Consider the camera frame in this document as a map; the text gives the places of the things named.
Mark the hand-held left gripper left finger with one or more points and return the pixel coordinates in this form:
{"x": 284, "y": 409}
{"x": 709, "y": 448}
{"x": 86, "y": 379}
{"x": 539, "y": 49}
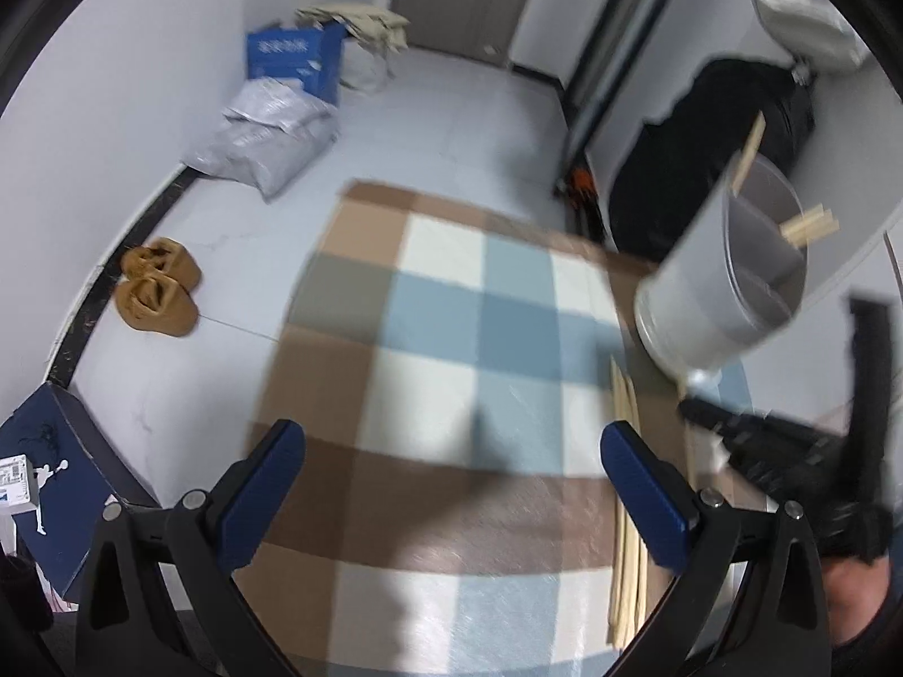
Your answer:
{"x": 261, "y": 493}

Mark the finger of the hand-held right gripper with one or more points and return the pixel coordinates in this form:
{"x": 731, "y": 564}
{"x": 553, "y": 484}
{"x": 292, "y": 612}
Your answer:
{"x": 726, "y": 422}
{"x": 755, "y": 462}

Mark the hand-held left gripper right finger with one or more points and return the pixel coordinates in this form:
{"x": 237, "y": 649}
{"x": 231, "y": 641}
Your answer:
{"x": 649, "y": 501}

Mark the bundle of wooden chopsticks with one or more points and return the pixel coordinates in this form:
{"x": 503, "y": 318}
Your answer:
{"x": 626, "y": 402}

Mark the grey oval utensil holder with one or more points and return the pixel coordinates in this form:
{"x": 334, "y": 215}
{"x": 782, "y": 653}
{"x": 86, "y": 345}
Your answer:
{"x": 698, "y": 282}

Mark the person's right forearm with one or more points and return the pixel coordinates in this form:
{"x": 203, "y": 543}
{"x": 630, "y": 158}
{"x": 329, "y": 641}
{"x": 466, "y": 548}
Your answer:
{"x": 878, "y": 652}

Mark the person's right hand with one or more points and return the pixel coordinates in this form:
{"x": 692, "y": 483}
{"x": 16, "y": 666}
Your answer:
{"x": 853, "y": 596}

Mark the navy shoe box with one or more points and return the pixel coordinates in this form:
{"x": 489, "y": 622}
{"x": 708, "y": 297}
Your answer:
{"x": 70, "y": 451}

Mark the checkered floor mat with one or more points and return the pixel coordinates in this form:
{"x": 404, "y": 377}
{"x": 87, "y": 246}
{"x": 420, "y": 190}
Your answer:
{"x": 437, "y": 338}

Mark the black hanging bag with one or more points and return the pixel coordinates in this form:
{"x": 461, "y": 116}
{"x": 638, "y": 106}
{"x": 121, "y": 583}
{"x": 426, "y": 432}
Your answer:
{"x": 677, "y": 155}

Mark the orange and black object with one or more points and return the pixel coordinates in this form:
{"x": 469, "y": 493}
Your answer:
{"x": 582, "y": 183}

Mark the grey parcel bag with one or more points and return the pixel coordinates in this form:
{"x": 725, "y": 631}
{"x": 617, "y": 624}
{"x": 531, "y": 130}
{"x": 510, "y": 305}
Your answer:
{"x": 261, "y": 155}

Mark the white parcel bag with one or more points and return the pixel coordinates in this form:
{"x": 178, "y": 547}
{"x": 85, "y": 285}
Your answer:
{"x": 268, "y": 102}

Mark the white hanging jacket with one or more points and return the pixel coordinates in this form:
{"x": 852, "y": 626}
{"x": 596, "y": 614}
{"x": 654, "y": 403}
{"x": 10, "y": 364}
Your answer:
{"x": 797, "y": 14}

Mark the white plastic bag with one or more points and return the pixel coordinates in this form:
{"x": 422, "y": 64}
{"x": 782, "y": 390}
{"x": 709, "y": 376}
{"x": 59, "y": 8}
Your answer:
{"x": 363, "y": 70}

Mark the blue cardboard box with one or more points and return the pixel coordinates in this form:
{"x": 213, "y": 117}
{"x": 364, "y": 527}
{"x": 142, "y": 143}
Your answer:
{"x": 289, "y": 56}

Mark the beige cloth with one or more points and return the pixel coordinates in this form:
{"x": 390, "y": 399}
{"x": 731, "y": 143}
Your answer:
{"x": 360, "y": 21}

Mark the grey door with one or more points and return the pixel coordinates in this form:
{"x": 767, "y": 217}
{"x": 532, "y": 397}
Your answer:
{"x": 458, "y": 0}

